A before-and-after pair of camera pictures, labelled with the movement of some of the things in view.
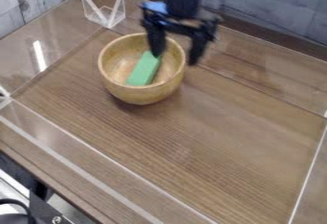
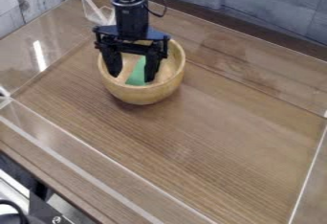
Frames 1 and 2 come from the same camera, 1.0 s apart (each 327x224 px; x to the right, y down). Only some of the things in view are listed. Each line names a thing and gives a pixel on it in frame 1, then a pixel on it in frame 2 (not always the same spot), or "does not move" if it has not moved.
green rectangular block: (143, 70) does not move
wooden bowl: (118, 57) does not move
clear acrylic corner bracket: (103, 15) does not move
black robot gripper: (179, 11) -> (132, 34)
